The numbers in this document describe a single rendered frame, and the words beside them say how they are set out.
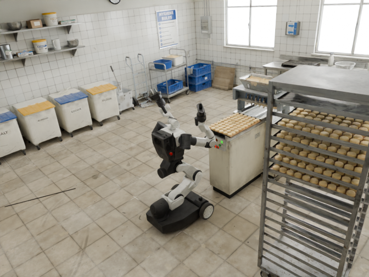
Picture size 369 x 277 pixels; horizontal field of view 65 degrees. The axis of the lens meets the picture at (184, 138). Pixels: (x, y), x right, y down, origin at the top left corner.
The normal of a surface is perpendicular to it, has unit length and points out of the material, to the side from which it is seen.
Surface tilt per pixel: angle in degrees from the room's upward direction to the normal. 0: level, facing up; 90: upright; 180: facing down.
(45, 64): 90
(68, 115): 94
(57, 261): 0
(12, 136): 92
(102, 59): 90
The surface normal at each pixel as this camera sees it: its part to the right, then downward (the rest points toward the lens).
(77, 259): -0.07, -0.89
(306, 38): -0.71, 0.36
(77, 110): 0.69, 0.32
